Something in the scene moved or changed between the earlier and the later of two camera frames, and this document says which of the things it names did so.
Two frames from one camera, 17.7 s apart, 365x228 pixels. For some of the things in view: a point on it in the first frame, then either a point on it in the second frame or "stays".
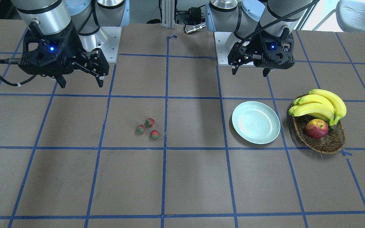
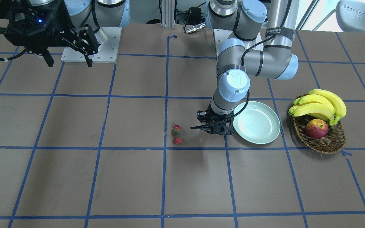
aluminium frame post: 168,20 stays
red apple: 316,129 stays
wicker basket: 331,143 stays
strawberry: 154,134 -> 177,140
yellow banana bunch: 319,103 stays
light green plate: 255,123 stays
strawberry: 140,128 -> 176,129
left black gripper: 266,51 -> 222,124
